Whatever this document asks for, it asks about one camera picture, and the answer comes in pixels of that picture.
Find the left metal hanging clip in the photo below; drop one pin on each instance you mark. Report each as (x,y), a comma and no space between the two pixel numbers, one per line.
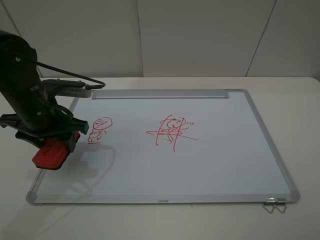
(269,204)

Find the red whiteboard eraser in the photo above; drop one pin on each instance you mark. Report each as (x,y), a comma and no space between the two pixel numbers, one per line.
(52,158)

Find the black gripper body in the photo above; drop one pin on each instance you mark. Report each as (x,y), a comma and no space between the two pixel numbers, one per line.
(44,124)

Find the white whiteboard with aluminium frame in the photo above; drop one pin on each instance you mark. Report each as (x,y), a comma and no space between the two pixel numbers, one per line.
(168,151)

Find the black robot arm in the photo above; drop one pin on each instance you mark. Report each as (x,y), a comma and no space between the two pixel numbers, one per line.
(20,83)

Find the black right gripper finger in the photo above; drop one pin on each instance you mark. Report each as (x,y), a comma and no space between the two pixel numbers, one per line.
(69,141)

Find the right metal hanging clip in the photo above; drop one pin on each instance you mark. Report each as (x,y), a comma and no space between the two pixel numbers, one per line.
(280,205)

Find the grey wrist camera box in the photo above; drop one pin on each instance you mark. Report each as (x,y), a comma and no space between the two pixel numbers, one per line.
(67,89)

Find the metal hanging clip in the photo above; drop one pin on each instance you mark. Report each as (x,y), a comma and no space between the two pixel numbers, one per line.
(280,205)
(269,204)

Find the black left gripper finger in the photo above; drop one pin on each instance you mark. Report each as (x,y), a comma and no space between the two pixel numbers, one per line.
(39,141)

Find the grey aluminium marker tray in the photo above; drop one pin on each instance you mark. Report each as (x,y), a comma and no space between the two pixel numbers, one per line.
(161,94)

